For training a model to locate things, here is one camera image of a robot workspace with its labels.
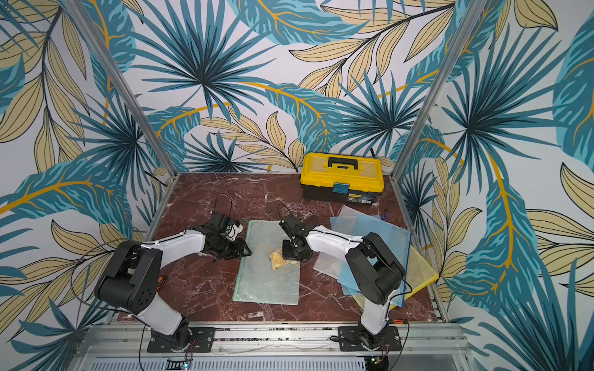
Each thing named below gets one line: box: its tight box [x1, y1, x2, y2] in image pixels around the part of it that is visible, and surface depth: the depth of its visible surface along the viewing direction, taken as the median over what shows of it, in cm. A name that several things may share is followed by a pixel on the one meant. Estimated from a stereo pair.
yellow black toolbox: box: [300, 152, 385, 207], surface depth 101 cm
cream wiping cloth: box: [269, 247, 298, 270], surface depth 88 cm
